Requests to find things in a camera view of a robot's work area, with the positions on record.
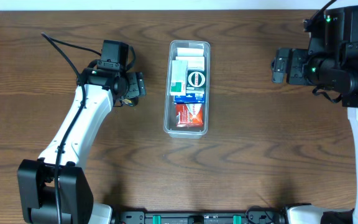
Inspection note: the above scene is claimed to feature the dark syrup bottle white cap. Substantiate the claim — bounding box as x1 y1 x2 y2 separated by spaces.
122 97 139 107

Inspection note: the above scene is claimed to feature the white green medicine box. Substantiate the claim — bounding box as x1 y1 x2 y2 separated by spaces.
170 60 188 96

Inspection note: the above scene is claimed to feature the blue tall medicine box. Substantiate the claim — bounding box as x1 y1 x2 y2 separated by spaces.
173 55 206 105

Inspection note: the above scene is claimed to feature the clear plastic container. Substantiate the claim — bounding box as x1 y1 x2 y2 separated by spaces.
163 40 211 139

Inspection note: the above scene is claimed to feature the red Panadol box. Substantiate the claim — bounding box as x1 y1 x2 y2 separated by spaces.
175 103 204 128

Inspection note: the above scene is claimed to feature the green white round-logo box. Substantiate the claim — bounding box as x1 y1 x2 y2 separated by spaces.
186 71 206 90

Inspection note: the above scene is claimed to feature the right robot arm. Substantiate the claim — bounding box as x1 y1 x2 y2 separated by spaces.
272 40 358 223

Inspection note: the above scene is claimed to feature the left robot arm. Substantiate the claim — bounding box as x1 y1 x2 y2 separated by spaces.
17 68 146 223

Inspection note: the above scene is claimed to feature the left black cable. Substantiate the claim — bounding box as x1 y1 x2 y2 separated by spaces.
40 32 136 224

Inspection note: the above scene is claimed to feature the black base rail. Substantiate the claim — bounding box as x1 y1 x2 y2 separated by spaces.
110 207 288 224

